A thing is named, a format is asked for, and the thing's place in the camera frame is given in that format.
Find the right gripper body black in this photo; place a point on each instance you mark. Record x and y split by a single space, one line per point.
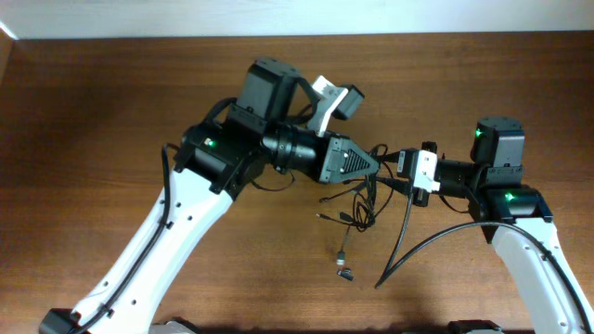
421 196

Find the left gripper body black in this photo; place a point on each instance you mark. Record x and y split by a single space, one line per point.
328 159

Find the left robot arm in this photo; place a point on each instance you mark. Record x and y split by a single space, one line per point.
278 119

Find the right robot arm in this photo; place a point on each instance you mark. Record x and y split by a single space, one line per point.
515 219

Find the small black adapter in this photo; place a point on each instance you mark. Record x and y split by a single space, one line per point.
345 273

